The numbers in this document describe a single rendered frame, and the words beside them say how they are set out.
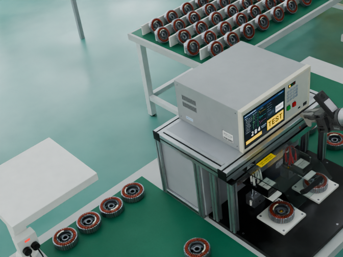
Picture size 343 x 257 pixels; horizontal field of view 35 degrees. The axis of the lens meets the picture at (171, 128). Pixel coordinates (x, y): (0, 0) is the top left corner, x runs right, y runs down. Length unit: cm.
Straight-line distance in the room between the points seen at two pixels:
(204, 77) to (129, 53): 310
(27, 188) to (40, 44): 392
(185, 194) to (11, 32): 423
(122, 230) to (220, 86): 79
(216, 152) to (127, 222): 56
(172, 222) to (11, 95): 300
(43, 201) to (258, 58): 110
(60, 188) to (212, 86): 74
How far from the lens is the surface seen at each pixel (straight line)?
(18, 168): 222
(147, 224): 247
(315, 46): 523
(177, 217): 248
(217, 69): 236
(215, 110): 220
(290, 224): 238
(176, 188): 252
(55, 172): 214
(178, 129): 236
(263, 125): 224
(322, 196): 251
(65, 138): 439
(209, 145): 226
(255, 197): 243
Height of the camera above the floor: 253
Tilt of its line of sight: 37 degrees down
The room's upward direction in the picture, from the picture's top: 8 degrees counter-clockwise
